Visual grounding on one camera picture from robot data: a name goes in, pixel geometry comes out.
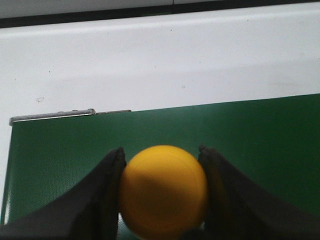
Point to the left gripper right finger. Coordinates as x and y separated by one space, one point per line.
239 209

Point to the green conveyor belt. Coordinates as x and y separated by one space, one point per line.
274 142

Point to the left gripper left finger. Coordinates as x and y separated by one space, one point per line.
88 211

